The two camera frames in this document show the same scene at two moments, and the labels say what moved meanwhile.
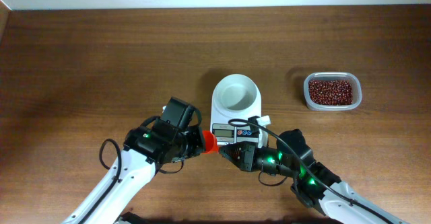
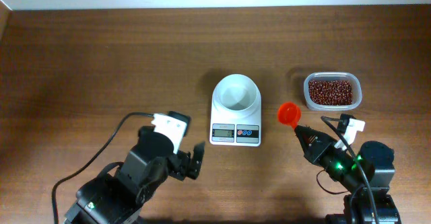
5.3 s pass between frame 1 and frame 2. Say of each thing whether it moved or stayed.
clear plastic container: stayed
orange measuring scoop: moved
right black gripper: moved
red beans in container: stayed
